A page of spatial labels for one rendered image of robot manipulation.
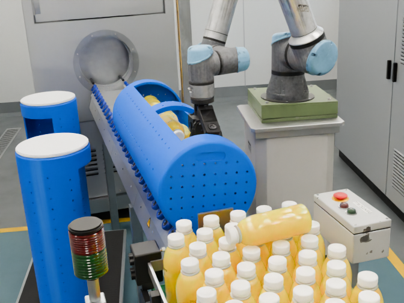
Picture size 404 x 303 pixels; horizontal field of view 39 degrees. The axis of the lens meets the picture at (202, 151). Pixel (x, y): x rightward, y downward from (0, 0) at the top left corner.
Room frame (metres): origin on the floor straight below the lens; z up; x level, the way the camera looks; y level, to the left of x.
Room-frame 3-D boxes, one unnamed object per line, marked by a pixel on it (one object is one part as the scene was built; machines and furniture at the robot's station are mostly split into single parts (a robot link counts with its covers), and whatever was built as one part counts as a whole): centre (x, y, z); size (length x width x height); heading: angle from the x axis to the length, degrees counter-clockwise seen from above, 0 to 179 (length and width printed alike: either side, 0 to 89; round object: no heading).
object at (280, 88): (1.96, -0.31, 1.26); 0.15 x 0.15 x 0.10
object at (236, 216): (1.28, -0.08, 1.08); 0.04 x 0.04 x 0.02
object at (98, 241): (0.93, 0.22, 1.23); 0.06 x 0.06 x 0.04
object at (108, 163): (3.33, 0.59, 0.31); 0.06 x 0.06 x 0.63; 16
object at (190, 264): (1.06, 0.04, 1.08); 0.04 x 0.04 x 0.02
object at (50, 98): (2.89, 0.79, 1.03); 0.28 x 0.28 x 0.01
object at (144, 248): (1.30, 0.15, 0.95); 0.10 x 0.07 x 0.10; 106
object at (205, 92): (1.66, -0.01, 1.32); 0.08 x 0.08 x 0.05
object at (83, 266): (0.93, 0.22, 1.18); 0.06 x 0.06 x 0.05
